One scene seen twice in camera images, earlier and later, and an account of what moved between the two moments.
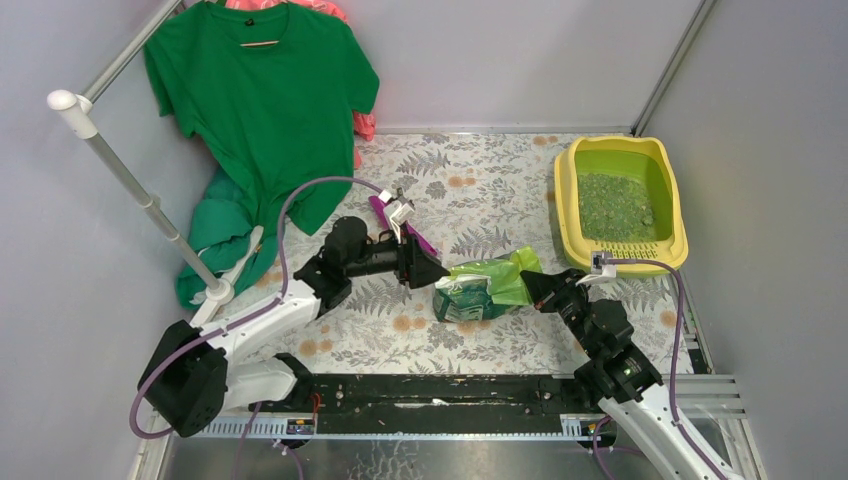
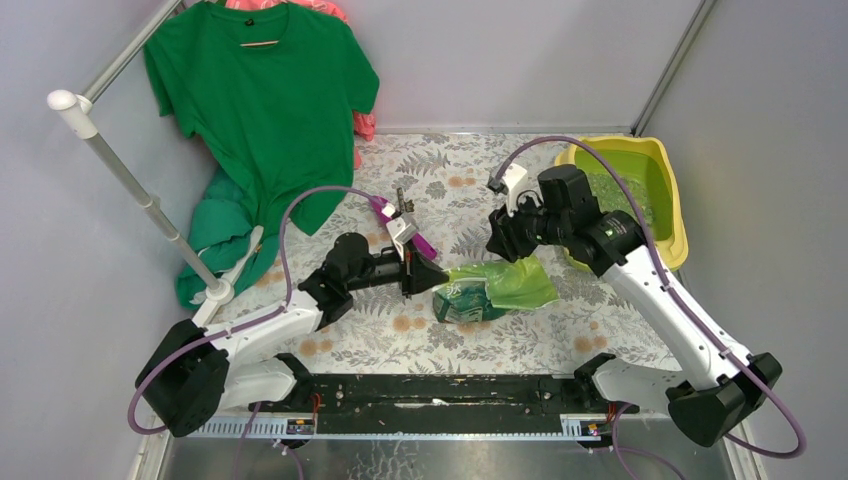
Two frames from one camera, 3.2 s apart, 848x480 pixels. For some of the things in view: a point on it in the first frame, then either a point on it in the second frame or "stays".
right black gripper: (547, 290) to (504, 240)
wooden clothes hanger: (262, 43) stays
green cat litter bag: (485, 288) stays
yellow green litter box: (617, 195) stays
